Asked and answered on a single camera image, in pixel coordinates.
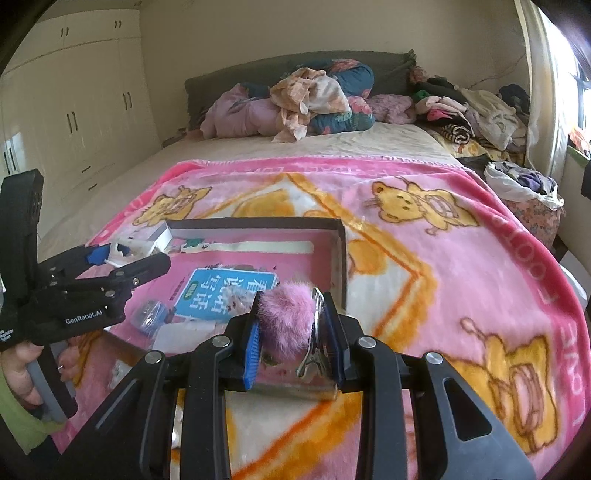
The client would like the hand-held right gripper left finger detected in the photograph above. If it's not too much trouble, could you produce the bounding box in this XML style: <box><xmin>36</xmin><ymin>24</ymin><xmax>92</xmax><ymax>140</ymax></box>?
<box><xmin>55</xmin><ymin>302</ymin><xmax>266</xmax><ymax>480</ymax></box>

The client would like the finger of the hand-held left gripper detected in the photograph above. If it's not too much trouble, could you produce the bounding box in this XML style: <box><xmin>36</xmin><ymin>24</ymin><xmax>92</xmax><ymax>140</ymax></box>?
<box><xmin>48</xmin><ymin>252</ymin><xmax>172</xmax><ymax>301</ymax></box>
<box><xmin>37</xmin><ymin>244</ymin><xmax>114</xmax><ymax>287</ymax></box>

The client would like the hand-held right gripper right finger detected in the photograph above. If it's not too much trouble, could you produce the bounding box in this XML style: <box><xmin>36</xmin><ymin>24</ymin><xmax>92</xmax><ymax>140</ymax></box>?
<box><xmin>321</xmin><ymin>292</ymin><xmax>539</xmax><ymax>480</ymax></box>

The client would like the white jewelry card packet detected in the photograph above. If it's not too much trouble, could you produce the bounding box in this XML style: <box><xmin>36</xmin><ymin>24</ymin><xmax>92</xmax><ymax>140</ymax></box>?
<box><xmin>111</xmin><ymin>225</ymin><xmax>174</xmax><ymax>269</ymax></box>

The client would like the pink fuzzy pompom hair clip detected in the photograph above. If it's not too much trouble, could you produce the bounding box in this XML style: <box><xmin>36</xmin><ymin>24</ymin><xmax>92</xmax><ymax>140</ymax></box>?
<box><xmin>255</xmin><ymin>281</ymin><xmax>333</xmax><ymax>383</ymax></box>

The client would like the small clear blue box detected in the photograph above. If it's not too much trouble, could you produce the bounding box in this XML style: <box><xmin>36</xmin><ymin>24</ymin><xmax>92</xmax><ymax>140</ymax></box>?
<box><xmin>131</xmin><ymin>300</ymin><xmax>176</xmax><ymax>340</ymax></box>

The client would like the white dotted fuzzy hair clip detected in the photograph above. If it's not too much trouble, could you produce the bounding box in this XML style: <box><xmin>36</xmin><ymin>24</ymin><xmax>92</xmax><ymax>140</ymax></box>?
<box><xmin>225</xmin><ymin>292</ymin><xmax>256</xmax><ymax>319</ymax></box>

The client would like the clear plastic packet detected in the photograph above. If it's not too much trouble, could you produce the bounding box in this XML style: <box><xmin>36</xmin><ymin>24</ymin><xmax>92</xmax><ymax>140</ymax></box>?
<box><xmin>152</xmin><ymin>320</ymin><xmax>232</xmax><ymax>354</ymax></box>

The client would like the shallow brown cardboard box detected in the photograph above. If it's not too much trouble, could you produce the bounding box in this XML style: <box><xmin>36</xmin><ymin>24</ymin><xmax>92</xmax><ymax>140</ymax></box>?
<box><xmin>99</xmin><ymin>218</ymin><xmax>350</xmax><ymax>400</ymax></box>

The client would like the person's left forearm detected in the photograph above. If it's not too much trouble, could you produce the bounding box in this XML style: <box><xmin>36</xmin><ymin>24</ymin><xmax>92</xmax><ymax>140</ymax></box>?
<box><xmin>0</xmin><ymin>369</ymin><xmax>61</xmax><ymax>455</ymax></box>

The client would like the person's left hand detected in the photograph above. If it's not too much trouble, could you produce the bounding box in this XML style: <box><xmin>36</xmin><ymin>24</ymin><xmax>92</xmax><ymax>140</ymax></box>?
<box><xmin>0</xmin><ymin>342</ymin><xmax>83</xmax><ymax>409</ymax></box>

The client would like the pink printed blanket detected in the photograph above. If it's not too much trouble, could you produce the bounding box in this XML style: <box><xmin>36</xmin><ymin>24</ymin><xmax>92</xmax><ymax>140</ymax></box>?
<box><xmin>39</xmin><ymin>159</ymin><xmax>591</xmax><ymax>480</ymax></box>

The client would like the bed with cream sheet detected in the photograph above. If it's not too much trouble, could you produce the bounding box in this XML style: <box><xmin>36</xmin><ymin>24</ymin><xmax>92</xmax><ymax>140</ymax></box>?
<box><xmin>37</xmin><ymin>122</ymin><xmax>467</xmax><ymax>250</ymax></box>

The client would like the white wardrobe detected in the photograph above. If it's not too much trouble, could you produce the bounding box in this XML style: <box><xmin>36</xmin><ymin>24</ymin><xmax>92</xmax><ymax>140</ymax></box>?
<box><xmin>0</xmin><ymin>9</ymin><xmax>162</xmax><ymax>208</ymax></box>

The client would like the lilac padded jacket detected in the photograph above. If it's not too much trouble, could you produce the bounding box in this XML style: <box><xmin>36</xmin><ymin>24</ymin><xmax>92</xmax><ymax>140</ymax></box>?
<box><xmin>201</xmin><ymin>83</ymin><xmax>282</xmax><ymax>139</ymax></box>

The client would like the pile of bedding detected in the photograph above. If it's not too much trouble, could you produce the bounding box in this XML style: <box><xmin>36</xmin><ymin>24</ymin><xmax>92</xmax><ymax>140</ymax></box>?
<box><xmin>185</xmin><ymin>50</ymin><xmax>416</xmax><ymax>132</ymax></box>

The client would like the cream floral cloth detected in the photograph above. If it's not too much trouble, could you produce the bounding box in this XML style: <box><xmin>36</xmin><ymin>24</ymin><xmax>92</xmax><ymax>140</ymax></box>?
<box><xmin>269</xmin><ymin>67</ymin><xmax>352</xmax><ymax>143</ymax></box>

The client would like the floral fabric basket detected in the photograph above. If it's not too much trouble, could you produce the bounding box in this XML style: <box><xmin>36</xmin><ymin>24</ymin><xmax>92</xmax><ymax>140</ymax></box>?
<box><xmin>501</xmin><ymin>194</ymin><xmax>566</xmax><ymax>252</ymax></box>

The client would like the pink fuzzy garment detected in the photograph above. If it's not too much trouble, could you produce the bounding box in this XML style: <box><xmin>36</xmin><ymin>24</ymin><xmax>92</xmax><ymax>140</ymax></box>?
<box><xmin>367</xmin><ymin>93</ymin><xmax>416</xmax><ymax>125</ymax></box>

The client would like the white bag of clothes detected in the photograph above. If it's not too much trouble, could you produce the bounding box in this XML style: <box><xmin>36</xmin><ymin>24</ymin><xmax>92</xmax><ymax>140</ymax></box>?
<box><xmin>484</xmin><ymin>161</ymin><xmax>565</xmax><ymax>210</ymax></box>

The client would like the dark teal floral quilt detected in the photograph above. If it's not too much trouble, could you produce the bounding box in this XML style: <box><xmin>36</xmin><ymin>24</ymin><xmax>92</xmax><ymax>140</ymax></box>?
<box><xmin>240</xmin><ymin>58</ymin><xmax>376</xmax><ymax>136</ymax></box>

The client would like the pile of clothes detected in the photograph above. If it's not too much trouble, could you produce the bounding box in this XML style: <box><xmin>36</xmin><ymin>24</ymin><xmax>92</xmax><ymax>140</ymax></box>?
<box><xmin>409</xmin><ymin>67</ymin><xmax>532</xmax><ymax>162</ymax></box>

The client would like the cream curtain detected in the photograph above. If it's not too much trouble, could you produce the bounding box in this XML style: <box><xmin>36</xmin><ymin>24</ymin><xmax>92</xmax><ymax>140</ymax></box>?
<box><xmin>515</xmin><ymin>0</ymin><xmax>573</xmax><ymax>171</ymax></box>

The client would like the window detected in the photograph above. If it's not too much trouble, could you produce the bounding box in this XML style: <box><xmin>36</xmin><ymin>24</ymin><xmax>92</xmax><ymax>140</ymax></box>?
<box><xmin>540</xmin><ymin>0</ymin><xmax>591</xmax><ymax>153</ymax></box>

